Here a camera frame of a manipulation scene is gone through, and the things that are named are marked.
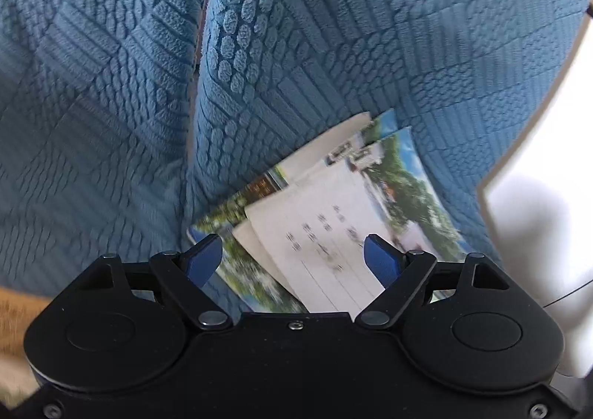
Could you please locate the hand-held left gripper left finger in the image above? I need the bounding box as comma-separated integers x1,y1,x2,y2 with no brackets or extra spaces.
69,234,230,331

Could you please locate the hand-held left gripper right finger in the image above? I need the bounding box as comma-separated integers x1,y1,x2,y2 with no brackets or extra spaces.
356,235,522,331

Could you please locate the photo-cover notebook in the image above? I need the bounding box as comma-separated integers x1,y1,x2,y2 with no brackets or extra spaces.
245,125,468,314
278,109,399,170
188,169,309,314

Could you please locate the blue textured chair cover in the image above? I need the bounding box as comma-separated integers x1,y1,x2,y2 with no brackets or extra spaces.
0,0,593,322

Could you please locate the thin black cable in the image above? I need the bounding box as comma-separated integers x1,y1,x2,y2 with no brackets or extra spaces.
542,280,593,309

